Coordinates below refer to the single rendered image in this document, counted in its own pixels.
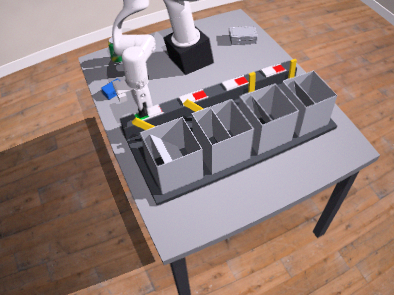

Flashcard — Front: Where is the green drink can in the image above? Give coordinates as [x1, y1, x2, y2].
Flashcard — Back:
[108, 37, 122, 63]

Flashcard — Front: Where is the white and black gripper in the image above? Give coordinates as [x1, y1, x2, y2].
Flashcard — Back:
[132, 82, 152, 118]

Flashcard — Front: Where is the blue box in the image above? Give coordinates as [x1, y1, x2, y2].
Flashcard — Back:
[101, 82, 117, 100]

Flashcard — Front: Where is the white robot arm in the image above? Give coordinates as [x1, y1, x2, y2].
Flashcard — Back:
[112, 0, 200, 103]

